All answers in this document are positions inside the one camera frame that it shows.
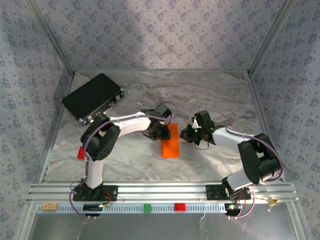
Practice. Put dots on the aluminium side rail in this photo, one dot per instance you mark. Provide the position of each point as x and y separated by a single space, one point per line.
257 100
56 127

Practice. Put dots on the black controller board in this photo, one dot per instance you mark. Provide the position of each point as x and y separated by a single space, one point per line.
93 207
233 207

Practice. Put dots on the black right controller board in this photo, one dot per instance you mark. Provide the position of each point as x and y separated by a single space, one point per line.
233 207

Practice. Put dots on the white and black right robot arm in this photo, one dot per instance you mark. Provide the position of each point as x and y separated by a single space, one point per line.
257 160

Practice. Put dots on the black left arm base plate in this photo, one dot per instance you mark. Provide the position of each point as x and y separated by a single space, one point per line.
112 193

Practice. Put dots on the gold tape piece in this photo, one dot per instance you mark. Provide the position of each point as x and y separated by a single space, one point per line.
273 201

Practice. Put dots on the orange toy brick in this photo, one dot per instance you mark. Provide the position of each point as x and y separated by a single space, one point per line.
50 206

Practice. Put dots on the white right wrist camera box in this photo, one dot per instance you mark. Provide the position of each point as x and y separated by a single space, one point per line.
195 126

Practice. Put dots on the aluminium front frame rail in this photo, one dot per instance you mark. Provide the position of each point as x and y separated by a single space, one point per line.
160 192

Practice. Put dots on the orange paper sheet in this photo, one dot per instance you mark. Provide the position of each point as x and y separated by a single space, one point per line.
171 147

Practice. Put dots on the green toy brick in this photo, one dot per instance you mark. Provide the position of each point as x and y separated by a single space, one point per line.
147 208

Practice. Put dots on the wide red toy brick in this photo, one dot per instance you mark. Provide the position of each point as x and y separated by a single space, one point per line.
180 207

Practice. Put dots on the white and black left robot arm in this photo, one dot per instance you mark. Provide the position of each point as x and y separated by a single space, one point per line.
100 140

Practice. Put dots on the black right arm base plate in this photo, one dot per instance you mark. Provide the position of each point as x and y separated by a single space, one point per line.
211 192

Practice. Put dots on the aluminium frame post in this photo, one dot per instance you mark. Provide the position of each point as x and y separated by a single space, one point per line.
52 38
26 225
298 225
270 37

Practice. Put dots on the small red toy brick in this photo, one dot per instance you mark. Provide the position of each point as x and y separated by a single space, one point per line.
80 153

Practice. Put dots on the black hard case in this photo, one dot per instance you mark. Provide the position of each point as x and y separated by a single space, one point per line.
92 95

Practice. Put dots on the black left controller board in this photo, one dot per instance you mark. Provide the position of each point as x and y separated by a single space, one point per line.
93 207

